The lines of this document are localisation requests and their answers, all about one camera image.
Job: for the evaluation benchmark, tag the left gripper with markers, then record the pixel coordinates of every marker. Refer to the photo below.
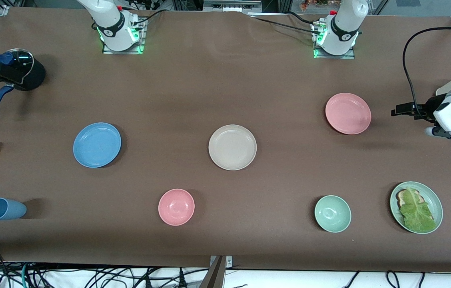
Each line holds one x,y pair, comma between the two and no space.
428,108

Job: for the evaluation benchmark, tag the grey metal box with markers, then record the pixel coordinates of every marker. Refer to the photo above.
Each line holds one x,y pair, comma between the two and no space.
231,4

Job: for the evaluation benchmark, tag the toasted bread slice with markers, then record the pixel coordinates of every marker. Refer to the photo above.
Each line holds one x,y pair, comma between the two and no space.
401,196

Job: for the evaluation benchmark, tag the green lettuce leaf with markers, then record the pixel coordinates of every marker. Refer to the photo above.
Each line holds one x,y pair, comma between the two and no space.
417,212

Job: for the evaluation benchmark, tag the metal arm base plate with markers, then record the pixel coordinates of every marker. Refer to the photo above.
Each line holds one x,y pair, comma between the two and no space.
142,40
331,56

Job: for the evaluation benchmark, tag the beige plate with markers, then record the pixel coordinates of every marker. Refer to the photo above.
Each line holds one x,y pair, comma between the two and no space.
232,147

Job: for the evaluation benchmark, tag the pink plate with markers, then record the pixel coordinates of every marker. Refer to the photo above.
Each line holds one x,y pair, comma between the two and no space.
348,113

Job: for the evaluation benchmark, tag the small metal bracket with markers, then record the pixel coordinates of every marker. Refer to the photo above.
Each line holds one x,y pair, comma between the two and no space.
229,262

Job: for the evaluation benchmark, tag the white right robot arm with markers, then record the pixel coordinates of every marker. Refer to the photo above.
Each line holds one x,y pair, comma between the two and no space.
113,28

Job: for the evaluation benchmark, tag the dark slanted bar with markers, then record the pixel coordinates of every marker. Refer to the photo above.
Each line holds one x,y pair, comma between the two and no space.
214,276

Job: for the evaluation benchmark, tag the blue plastic cup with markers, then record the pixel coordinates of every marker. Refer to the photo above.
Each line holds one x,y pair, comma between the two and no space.
5,209

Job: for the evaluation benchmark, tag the small green bowl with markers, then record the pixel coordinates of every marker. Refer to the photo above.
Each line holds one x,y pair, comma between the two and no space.
332,214

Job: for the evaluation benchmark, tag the green plate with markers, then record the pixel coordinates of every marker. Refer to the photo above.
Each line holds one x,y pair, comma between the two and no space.
435,204

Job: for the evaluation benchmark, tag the blue plate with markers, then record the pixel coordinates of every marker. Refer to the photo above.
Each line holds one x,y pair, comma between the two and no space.
97,144

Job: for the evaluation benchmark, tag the small pink bowl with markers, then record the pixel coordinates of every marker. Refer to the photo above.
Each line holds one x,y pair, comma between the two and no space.
176,207

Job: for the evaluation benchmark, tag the colourful toy food pile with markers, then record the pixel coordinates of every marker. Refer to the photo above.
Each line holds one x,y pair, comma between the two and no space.
317,4

